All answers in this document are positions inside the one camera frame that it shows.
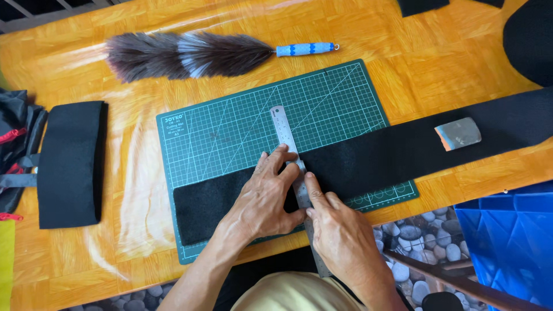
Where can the person's left hand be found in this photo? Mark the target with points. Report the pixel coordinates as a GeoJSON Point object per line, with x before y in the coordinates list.
{"type": "Point", "coordinates": [259, 203]}

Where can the person's right hand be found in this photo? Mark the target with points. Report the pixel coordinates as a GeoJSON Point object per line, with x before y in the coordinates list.
{"type": "Point", "coordinates": [345, 242]}

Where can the steel ruler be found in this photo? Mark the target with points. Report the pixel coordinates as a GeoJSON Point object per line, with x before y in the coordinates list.
{"type": "Point", "coordinates": [283, 127]}

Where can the person's beige shorts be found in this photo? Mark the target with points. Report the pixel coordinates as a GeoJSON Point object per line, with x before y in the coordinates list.
{"type": "Point", "coordinates": [293, 296]}

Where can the green cutting mat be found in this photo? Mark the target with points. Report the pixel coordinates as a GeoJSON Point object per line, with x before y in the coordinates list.
{"type": "Point", "coordinates": [242, 125]}

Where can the long black fabric strip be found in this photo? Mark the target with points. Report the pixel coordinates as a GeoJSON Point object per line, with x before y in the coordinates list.
{"type": "Point", "coordinates": [389, 151]}

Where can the black rounded object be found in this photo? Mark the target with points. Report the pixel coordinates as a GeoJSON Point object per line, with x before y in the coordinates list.
{"type": "Point", "coordinates": [441, 302]}

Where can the brown wooden bar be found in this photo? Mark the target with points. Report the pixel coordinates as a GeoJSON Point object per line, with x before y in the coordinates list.
{"type": "Point", "coordinates": [458, 278]}

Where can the grey block with orange edge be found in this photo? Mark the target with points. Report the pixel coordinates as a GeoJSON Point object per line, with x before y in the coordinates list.
{"type": "Point", "coordinates": [460, 133]}

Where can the blue plastic bag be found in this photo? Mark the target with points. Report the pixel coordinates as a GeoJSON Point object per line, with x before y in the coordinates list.
{"type": "Point", "coordinates": [514, 237]}

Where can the folded black fabric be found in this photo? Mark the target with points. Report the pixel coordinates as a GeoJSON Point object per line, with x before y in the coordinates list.
{"type": "Point", "coordinates": [69, 164]}

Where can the black fabric piece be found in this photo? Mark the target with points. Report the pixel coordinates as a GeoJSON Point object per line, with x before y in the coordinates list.
{"type": "Point", "coordinates": [490, 2]}
{"type": "Point", "coordinates": [421, 6]}

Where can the black bag with red trim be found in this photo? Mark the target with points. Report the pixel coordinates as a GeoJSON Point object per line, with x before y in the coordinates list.
{"type": "Point", "coordinates": [15, 129]}

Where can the yellow sheet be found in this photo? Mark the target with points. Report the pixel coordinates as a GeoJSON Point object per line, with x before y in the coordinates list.
{"type": "Point", "coordinates": [6, 263]}

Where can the round black fabric object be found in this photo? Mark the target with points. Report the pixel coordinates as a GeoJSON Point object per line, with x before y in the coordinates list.
{"type": "Point", "coordinates": [531, 39]}

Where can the grey window rail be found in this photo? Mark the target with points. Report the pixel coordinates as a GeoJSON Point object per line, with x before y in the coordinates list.
{"type": "Point", "coordinates": [43, 11]}

